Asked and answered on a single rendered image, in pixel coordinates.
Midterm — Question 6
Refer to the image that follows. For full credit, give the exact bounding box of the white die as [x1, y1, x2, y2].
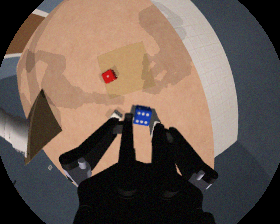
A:
[109, 110, 123, 121]

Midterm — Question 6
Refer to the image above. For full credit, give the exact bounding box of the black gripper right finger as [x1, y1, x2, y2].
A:
[149, 108, 218, 198]

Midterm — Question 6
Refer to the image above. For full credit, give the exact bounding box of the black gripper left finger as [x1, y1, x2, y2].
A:
[59, 105, 139, 196]

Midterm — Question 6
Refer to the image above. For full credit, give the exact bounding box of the red die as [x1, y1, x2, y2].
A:
[102, 69, 117, 84]

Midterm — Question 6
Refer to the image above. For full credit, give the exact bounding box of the blue die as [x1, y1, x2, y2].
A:
[133, 105, 152, 126]

